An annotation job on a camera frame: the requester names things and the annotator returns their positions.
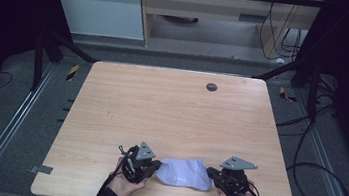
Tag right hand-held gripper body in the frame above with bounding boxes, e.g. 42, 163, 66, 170
212, 154, 261, 196

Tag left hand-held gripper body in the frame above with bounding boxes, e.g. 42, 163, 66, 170
115, 138, 162, 187

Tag light purple sock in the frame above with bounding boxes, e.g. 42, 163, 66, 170
153, 155, 216, 193
183, 156, 210, 175

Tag person's left hand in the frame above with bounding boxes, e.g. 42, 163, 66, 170
106, 155, 151, 196

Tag grey table grommet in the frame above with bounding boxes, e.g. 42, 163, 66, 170
205, 82, 218, 93

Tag yellow black hazard tape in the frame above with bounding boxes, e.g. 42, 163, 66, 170
278, 86, 299, 104
65, 63, 81, 83

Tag black metal stand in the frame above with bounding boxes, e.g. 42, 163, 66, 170
247, 53, 324, 123
28, 28, 102, 99

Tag white cabinet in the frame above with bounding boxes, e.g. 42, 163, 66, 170
40, 0, 150, 43

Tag light wooden desk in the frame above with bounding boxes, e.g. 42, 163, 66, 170
131, 0, 324, 68

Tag left hand-held gripper cable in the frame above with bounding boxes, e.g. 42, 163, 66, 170
98, 142, 134, 196

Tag straight black floor cable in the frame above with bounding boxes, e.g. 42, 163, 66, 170
274, 97, 336, 142

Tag thin black floor cable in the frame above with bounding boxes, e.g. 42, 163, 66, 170
0, 71, 14, 94

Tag hanging black desk cables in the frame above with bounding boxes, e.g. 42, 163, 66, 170
255, 0, 308, 65

